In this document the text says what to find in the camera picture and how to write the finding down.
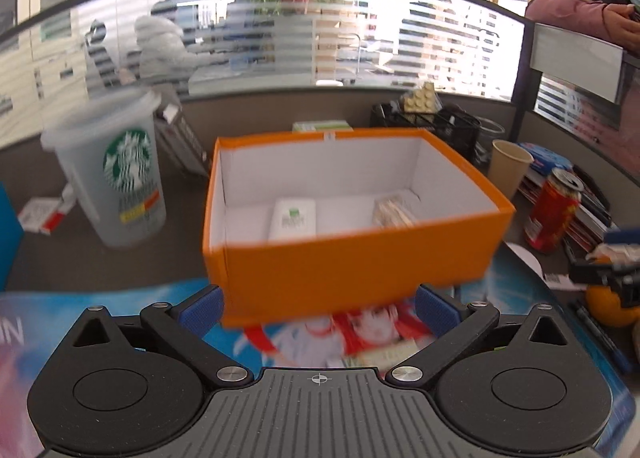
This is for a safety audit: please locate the anime printed desk mat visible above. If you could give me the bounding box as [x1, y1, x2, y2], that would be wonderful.
[0, 241, 637, 458]

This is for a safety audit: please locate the beige wrapped snack packet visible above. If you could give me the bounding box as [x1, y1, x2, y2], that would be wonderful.
[372, 195, 416, 227]

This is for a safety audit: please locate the orange fruit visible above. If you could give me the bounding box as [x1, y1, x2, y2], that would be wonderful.
[585, 285, 639, 328]

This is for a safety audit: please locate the red drink can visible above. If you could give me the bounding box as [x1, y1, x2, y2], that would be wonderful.
[524, 168, 584, 253]

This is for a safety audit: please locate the orange cardboard box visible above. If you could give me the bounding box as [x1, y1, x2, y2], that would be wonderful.
[202, 129, 514, 328]

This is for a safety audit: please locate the white green small packet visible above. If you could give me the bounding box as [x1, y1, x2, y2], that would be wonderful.
[268, 198, 317, 241]

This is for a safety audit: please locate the brown paper cup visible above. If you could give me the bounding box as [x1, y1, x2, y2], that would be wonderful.
[488, 140, 534, 200]

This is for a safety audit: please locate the stack of magazines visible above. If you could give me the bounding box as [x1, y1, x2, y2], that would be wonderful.
[518, 143, 615, 251]

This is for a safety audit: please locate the black white pen box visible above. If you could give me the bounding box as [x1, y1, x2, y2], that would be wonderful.
[154, 104, 212, 178]

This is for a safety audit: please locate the white red card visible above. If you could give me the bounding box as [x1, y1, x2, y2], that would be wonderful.
[17, 198, 76, 235]

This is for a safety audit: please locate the blue paper folder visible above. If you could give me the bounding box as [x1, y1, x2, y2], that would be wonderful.
[0, 185, 24, 291]

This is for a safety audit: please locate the translucent Starbucks plastic cup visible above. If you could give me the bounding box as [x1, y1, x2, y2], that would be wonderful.
[40, 86, 166, 249]

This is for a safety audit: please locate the yellow toy brick block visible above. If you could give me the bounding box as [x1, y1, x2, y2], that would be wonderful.
[401, 81, 442, 114]

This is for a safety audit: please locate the person in pink sweater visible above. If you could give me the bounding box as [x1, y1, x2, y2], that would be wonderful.
[525, 0, 639, 56]

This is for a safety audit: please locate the black wire desk organizer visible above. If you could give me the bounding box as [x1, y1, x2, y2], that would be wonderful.
[369, 102, 480, 162]

